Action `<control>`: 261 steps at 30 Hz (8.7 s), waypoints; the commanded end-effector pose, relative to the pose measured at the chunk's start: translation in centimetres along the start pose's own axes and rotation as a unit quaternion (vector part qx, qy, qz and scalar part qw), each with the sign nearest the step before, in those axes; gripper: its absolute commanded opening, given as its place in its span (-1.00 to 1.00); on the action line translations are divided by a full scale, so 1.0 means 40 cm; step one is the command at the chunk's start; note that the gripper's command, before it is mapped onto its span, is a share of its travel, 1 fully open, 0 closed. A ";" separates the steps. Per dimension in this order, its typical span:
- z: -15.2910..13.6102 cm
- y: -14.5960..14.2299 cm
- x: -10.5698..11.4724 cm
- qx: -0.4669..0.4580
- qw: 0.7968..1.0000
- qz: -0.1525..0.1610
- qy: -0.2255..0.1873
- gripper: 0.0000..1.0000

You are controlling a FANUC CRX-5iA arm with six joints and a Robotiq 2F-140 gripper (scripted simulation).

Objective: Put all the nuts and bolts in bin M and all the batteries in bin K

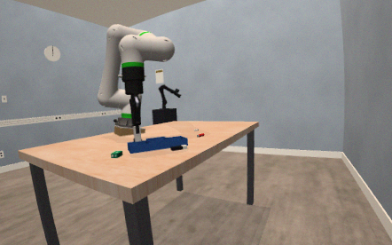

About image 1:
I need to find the blue rack of bins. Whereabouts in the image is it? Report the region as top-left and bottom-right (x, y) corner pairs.
(128, 136), (188, 154)

